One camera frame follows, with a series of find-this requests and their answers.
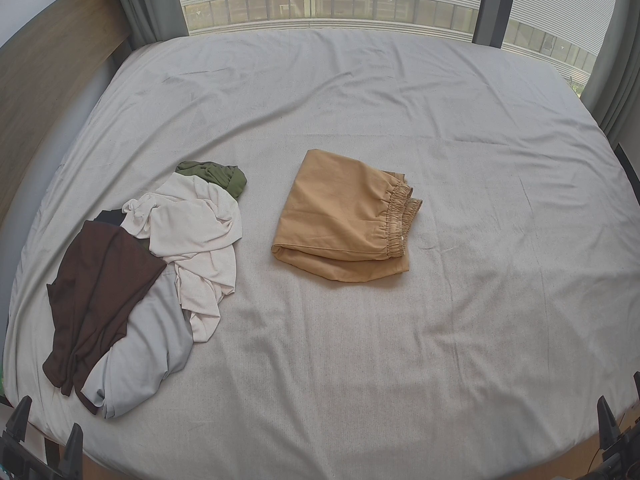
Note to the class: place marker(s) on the dark brown garment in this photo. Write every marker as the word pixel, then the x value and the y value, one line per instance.
pixel 100 278

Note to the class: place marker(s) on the cream garment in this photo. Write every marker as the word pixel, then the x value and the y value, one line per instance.
pixel 190 238

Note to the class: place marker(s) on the bed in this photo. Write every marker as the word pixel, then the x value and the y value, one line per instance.
pixel 400 368

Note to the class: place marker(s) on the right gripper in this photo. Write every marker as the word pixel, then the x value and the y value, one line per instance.
pixel 622 463

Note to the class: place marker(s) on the tan shorts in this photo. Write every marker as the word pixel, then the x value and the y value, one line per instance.
pixel 340 208

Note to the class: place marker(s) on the pale grey garment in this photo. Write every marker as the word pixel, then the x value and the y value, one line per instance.
pixel 145 348

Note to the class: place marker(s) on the olive green garment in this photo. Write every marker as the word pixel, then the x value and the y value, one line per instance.
pixel 215 173

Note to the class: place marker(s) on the black garment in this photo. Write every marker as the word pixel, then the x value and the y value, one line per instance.
pixel 110 216

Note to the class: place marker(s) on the grey-green curtain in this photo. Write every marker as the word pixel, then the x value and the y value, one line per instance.
pixel 145 3
pixel 617 68

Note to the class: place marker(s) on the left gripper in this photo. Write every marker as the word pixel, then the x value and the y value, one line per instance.
pixel 20 463

